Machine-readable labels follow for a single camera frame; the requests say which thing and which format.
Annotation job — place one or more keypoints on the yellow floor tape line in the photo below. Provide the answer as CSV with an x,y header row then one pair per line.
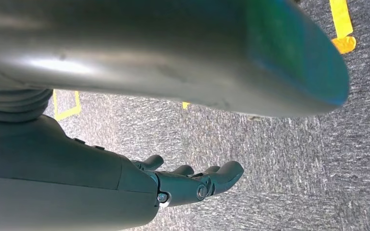
x,y
185,106

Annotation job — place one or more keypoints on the small yellow floor tape rectangle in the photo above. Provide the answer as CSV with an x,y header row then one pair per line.
x,y
67,113

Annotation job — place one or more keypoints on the robot right arm ribbed sleeve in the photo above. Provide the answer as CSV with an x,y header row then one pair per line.
x,y
12,105

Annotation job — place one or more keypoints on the large yellow floor tape rectangle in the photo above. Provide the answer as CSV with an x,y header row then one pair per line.
x,y
341,16

